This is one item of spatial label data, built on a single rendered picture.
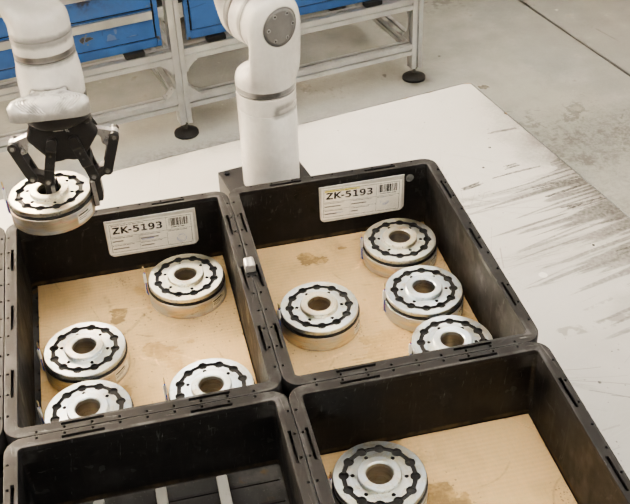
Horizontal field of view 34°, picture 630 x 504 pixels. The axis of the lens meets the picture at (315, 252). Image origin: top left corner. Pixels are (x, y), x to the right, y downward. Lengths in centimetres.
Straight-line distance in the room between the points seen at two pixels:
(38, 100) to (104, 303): 34
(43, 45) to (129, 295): 40
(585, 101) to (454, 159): 170
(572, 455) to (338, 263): 47
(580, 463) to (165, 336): 55
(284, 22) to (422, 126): 58
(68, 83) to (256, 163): 48
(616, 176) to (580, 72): 65
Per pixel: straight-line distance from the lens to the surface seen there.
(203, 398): 113
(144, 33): 323
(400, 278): 138
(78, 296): 146
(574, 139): 338
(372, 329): 135
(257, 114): 158
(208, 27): 328
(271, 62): 153
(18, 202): 134
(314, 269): 145
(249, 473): 119
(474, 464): 120
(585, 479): 114
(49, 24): 120
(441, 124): 203
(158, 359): 134
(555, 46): 394
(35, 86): 123
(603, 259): 171
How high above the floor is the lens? 173
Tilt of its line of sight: 38 degrees down
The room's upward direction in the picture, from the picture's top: 2 degrees counter-clockwise
